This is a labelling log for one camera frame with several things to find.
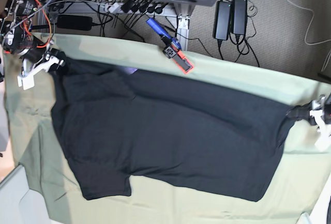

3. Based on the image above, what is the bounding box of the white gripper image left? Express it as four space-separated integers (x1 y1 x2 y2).
17 49 69 90

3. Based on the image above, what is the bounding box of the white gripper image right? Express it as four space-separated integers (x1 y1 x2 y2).
286 95 330 152

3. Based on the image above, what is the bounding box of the dark navy T-shirt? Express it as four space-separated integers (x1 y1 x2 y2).
51 58 294 202

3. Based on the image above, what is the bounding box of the black power brick left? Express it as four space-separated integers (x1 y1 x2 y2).
56 14 93 31

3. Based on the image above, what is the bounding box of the white power strip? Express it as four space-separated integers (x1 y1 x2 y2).
103 0 177 17

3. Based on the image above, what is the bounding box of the light green table cloth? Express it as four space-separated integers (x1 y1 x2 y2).
3 34 330 223

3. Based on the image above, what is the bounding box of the blue orange clamp centre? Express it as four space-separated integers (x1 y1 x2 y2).
146 18 194 74

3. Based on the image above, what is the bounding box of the black power adapter pair left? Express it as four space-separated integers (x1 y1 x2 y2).
213 1 231 40

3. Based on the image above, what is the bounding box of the black power adapter pair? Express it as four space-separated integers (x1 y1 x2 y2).
213 1 231 40
231 0 247 35

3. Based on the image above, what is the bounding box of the black power adapter pair right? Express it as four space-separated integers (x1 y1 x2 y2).
231 0 247 35

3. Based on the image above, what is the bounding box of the grey plastic bin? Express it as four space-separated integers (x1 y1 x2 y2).
1 165 51 224

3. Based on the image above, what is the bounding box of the white cable on floor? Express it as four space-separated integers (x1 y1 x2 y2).
278 0 330 46

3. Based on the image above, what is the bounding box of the aluminium frame post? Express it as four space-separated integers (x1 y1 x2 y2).
166 3 195 51

